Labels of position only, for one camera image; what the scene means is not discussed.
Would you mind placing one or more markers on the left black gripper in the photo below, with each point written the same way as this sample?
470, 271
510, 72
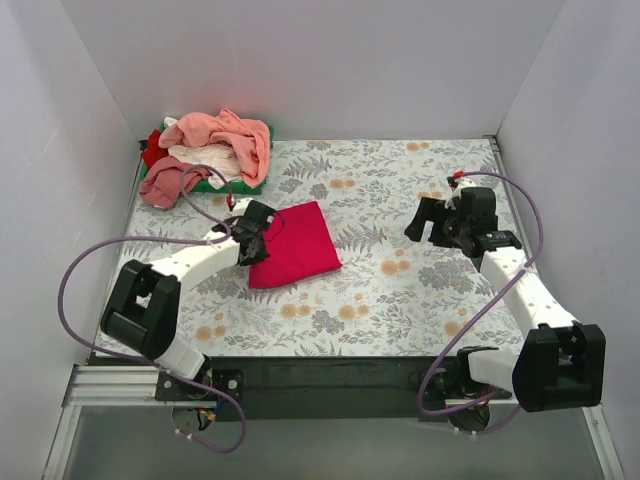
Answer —
257, 242

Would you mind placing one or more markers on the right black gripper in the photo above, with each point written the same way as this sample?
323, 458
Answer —
435, 228

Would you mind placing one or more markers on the magenta t shirt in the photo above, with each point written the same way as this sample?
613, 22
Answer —
299, 247

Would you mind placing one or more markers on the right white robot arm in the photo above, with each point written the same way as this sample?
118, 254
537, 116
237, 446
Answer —
561, 362

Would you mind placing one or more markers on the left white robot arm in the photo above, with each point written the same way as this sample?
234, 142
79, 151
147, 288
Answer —
143, 308

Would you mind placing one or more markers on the white t shirt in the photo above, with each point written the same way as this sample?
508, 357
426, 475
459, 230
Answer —
218, 156

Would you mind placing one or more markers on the floral patterned table mat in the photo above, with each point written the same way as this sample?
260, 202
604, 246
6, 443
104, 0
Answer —
391, 296

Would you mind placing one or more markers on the salmon pink t shirt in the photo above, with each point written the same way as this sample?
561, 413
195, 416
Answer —
249, 139

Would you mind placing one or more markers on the red t shirt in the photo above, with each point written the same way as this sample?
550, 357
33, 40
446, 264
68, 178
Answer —
152, 152

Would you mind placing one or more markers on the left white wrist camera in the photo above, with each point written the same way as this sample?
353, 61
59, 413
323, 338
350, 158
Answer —
240, 206

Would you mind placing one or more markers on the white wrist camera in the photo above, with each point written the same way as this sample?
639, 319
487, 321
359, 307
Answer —
457, 183
240, 206

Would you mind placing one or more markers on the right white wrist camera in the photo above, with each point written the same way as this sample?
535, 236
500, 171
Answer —
457, 183

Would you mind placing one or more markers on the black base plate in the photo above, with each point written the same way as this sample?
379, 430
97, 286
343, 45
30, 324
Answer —
277, 388

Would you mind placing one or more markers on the aluminium frame rail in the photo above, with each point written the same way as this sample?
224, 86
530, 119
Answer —
96, 386

